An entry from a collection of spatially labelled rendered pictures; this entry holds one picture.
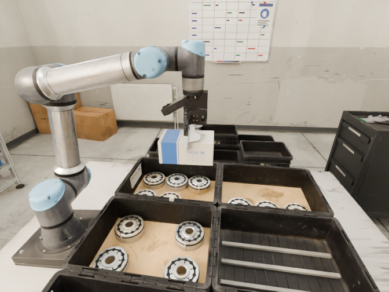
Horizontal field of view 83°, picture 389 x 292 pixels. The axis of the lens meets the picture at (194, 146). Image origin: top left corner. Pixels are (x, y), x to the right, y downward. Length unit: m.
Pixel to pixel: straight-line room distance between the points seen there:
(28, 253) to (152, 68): 0.83
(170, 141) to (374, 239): 0.96
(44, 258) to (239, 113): 3.32
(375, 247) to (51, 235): 1.28
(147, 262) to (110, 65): 0.60
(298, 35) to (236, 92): 1.15
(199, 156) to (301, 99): 3.29
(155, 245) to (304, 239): 0.52
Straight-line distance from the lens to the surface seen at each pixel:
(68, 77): 0.71
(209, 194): 1.02
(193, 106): 0.77
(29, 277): 1.09
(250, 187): 1.09
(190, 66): 0.73
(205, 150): 0.78
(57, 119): 0.94
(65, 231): 1.02
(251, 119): 3.87
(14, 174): 2.99
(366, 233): 1.28
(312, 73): 3.92
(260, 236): 0.89
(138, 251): 0.84
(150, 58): 0.59
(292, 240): 0.91
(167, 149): 0.80
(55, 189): 0.95
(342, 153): 2.29
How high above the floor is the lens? 1.47
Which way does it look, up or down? 27 degrees down
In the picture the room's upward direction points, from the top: straight up
